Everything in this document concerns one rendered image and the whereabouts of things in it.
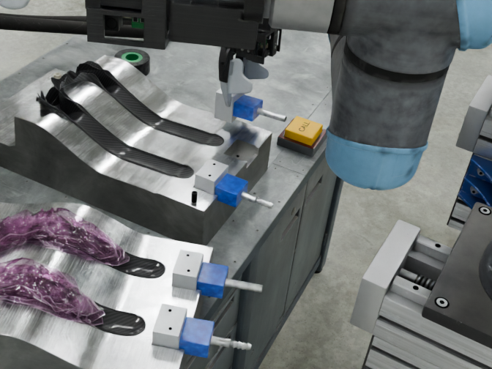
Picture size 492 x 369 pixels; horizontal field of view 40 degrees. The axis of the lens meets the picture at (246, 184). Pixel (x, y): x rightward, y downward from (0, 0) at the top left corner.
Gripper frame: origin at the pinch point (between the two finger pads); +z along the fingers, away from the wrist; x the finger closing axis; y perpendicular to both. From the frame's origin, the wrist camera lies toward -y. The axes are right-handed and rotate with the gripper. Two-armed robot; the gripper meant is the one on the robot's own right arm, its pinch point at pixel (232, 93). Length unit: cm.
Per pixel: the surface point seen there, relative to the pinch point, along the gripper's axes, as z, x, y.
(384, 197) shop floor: 86, 114, 11
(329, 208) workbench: 61, 60, 5
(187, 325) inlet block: 12.5, -44.2, 16.3
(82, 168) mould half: 7.9, -25.0, -15.4
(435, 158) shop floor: 84, 149, 22
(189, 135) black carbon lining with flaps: 6.8, -7.2, -4.9
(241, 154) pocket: 9.0, -4.8, 4.9
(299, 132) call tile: 10.7, 11.2, 10.0
